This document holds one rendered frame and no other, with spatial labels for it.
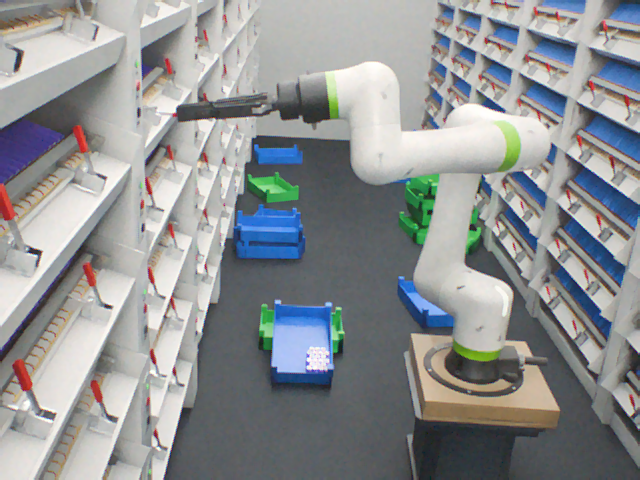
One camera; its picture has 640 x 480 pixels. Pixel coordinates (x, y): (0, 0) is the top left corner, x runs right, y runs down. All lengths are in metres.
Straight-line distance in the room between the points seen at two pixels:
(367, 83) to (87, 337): 0.68
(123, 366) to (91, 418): 0.16
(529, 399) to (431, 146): 0.71
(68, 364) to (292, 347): 1.51
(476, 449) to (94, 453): 1.04
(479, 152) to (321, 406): 1.06
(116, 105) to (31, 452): 0.55
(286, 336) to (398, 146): 1.24
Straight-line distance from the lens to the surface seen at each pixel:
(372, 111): 1.34
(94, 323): 1.09
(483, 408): 1.76
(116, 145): 1.16
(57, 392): 0.94
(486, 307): 1.73
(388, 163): 1.34
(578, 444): 2.31
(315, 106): 1.35
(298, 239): 3.21
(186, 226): 1.94
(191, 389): 2.19
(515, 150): 1.59
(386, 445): 2.12
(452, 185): 1.78
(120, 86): 1.14
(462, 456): 1.90
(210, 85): 2.55
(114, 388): 1.29
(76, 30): 0.97
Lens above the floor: 1.29
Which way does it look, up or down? 22 degrees down
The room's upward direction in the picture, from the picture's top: 4 degrees clockwise
